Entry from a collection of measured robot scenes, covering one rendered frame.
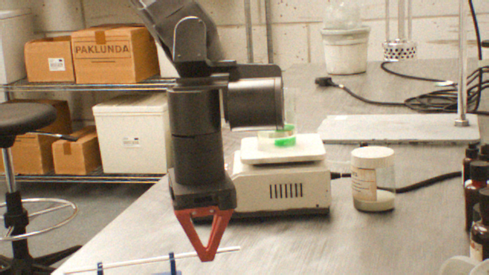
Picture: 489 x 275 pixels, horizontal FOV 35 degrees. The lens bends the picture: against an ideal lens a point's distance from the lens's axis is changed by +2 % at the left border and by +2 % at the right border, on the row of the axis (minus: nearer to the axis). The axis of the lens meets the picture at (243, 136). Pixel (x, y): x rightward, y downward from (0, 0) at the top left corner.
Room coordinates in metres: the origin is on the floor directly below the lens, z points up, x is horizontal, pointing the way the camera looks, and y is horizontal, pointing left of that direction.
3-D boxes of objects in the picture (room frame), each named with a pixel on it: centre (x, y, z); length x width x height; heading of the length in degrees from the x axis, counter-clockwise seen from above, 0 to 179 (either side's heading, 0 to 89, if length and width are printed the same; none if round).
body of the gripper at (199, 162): (0.81, 0.05, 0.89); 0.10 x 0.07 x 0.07; 9
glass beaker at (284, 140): (1.05, -0.05, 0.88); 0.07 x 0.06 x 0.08; 171
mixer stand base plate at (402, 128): (1.43, -0.30, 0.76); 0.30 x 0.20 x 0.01; 74
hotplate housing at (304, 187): (1.06, -0.03, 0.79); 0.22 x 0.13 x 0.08; 88
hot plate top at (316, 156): (1.05, -0.05, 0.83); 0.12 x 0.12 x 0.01; 88
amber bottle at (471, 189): (0.90, -0.29, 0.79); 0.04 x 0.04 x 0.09
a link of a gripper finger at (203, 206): (0.82, 0.05, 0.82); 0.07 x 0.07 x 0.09; 9
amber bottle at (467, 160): (1.07, -0.33, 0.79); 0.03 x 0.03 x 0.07
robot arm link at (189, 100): (0.81, 0.05, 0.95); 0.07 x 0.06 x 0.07; 83
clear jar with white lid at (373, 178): (1.02, -0.18, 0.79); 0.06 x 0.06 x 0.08
